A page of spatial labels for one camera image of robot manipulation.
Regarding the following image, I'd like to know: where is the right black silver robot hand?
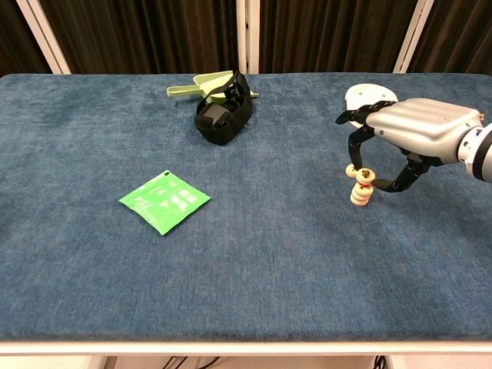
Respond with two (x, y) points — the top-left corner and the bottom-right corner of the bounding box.
(335, 98), (484, 194)

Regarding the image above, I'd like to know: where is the white oval plastic case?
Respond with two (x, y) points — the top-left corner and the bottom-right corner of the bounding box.
(344, 84), (399, 128)

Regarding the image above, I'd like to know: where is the black pleated curtain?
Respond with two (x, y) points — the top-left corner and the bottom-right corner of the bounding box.
(258, 0), (420, 74)
(0, 0), (53, 76)
(38, 0), (240, 75)
(407, 0), (492, 74)

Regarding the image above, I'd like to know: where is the light green plastic dustpan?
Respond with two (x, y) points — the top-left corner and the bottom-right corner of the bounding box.
(166, 70), (261, 104)

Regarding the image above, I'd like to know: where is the blue felt table cover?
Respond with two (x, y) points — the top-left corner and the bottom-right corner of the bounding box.
(0, 72), (492, 343)

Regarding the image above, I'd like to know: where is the green foil sachet packet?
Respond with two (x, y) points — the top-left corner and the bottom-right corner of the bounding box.
(118, 169), (212, 237)

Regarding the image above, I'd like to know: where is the white metal frame post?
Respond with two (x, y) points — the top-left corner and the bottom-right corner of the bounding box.
(15, 0), (73, 75)
(235, 0), (261, 75)
(392, 0), (436, 74)

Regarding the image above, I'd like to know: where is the black strap band device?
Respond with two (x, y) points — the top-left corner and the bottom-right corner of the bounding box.
(194, 71), (254, 146)

